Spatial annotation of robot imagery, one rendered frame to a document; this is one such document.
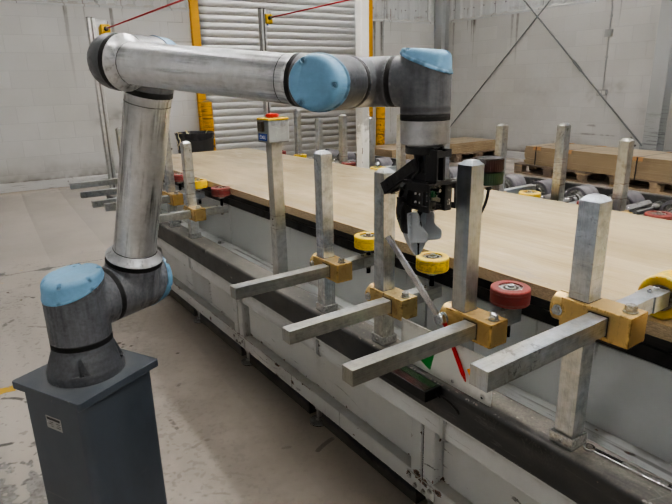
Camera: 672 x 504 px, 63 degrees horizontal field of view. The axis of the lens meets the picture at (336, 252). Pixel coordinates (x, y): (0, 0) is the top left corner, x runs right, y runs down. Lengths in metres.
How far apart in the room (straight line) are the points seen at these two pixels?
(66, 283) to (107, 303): 0.11
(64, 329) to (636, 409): 1.28
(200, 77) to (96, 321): 0.71
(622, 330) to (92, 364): 1.19
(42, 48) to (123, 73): 7.51
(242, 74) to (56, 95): 7.77
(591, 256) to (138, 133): 1.02
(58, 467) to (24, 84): 7.36
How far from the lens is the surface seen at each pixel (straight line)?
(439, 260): 1.32
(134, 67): 1.21
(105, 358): 1.55
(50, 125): 8.73
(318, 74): 0.92
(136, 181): 1.46
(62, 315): 1.49
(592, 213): 0.92
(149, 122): 1.41
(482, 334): 1.10
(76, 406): 1.48
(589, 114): 9.56
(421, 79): 0.99
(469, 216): 1.07
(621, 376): 1.24
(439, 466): 1.78
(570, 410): 1.04
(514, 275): 1.27
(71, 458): 1.63
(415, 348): 1.00
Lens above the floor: 1.31
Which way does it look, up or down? 17 degrees down
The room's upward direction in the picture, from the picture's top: 1 degrees counter-clockwise
